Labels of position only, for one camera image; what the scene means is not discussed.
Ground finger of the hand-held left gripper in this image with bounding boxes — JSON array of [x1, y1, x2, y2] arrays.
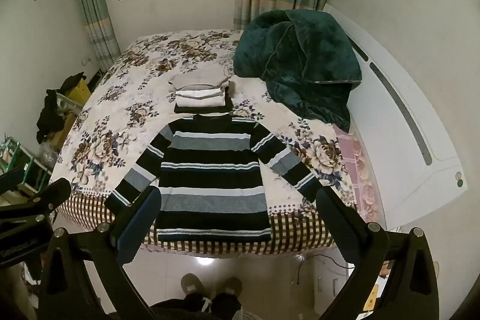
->
[[0, 178, 72, 229]]

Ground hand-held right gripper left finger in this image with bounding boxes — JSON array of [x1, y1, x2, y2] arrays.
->
[[39, 185, 163, 320]]

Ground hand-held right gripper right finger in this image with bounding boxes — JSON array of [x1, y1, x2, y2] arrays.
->
[[316, 187, 440, 320]]

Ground black grey white striped sweater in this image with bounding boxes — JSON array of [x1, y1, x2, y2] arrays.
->
[[104, 114, 324, 243]]

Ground green shelf rack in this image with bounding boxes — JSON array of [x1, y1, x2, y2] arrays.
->
[[0, 134, 53, 193]]

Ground white bedside cabinet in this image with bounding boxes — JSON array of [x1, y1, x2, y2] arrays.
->
[[311, 253, 361, 306]]

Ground pink floral sheet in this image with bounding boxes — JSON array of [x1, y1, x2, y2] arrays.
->
[[333, 125, 380, 220]]

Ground grey slipper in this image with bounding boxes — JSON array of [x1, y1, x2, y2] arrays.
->
[[181, 273, 203, 297], [221, 277, 244, 297]]

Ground black cloth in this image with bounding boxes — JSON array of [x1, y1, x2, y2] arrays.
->
[[36, 73, 87, 144]]

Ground white headboard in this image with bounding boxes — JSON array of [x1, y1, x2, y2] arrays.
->
[[322, 3, 469, 231]]

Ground person's dark pants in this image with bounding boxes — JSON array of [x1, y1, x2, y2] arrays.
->
[[150, 292, 244, 320]]

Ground floral bed sheet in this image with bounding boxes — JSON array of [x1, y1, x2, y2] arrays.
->
[[50, 28, 357, 258]]

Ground yellow box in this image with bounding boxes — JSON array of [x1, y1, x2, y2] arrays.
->
[[65, 78, 92, 105]]

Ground folded white garment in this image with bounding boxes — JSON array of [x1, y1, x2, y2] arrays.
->
[[175, 88, 229, 108]]

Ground folded beige garment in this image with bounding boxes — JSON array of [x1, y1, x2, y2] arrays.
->
[[168, 67, 234, 94]]

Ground dark green plush blanket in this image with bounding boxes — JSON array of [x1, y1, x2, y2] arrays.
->
[[232, 10, 362, 133]]

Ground black floor cable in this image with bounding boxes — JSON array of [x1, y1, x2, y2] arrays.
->
[[292, 254, 357, 285]]

